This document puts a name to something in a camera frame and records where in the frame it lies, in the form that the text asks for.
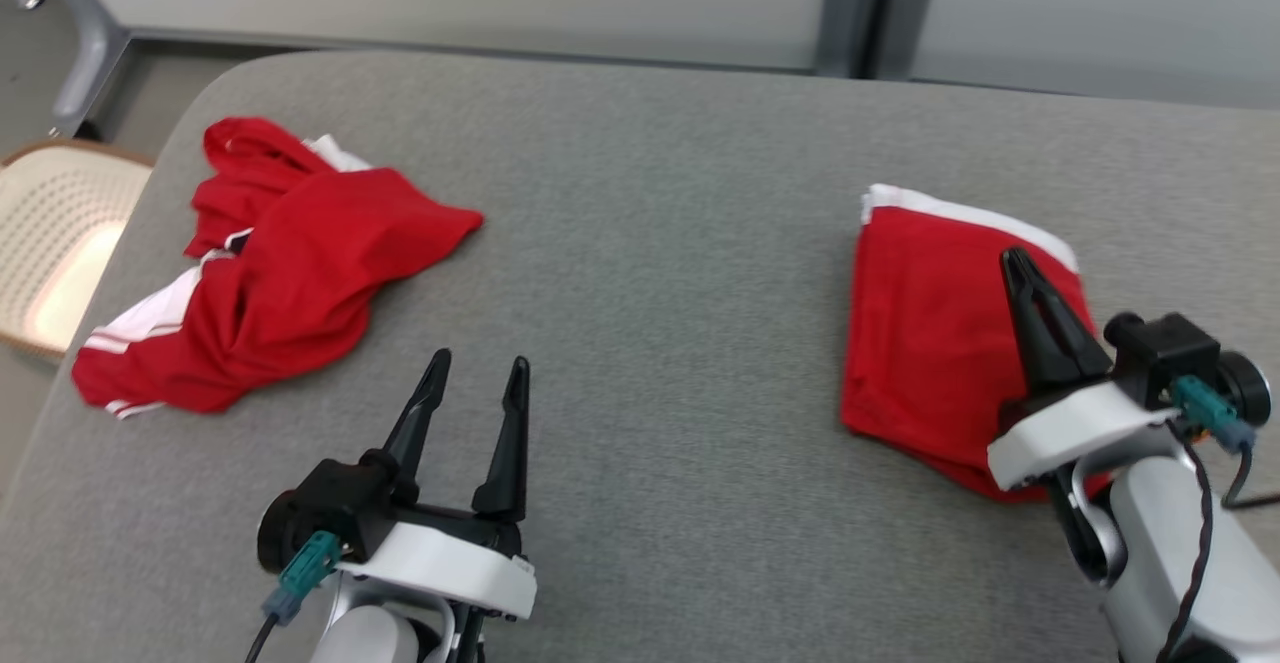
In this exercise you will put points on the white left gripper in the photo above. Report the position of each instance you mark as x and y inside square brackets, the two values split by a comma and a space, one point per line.
[440, 568]

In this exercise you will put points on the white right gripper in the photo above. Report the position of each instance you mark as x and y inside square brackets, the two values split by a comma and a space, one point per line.
[1070, 428]

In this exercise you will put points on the red shorts with white band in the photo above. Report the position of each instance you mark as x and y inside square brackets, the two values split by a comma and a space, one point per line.
[930, 343]

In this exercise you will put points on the red white basketball jersey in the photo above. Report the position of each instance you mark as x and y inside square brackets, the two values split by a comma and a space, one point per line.
[290, 273]

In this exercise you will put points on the white grey robot right arm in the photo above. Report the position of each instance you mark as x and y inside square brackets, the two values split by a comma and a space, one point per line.
[1190, 563]

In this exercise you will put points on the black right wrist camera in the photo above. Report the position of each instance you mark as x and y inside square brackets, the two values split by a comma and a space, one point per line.
[1170, 348]

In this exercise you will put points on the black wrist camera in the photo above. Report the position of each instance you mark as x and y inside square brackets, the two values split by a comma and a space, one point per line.
[1170, 348]
[330, 498]

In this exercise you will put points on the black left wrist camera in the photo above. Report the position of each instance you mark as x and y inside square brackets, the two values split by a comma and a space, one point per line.
[330, 498]

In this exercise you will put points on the teal right camera connector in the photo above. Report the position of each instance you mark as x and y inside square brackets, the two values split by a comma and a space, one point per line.
[1205, 408]

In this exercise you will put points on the teal camera connector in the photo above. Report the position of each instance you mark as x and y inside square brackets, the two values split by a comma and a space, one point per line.
[1205, 408]
[305, 568]

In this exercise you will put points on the teal left camera connector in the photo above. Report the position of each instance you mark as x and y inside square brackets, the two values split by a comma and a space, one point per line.
[305, 568]

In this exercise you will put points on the grey partition post two feet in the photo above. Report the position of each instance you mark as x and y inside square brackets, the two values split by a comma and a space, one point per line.
[850, 13]

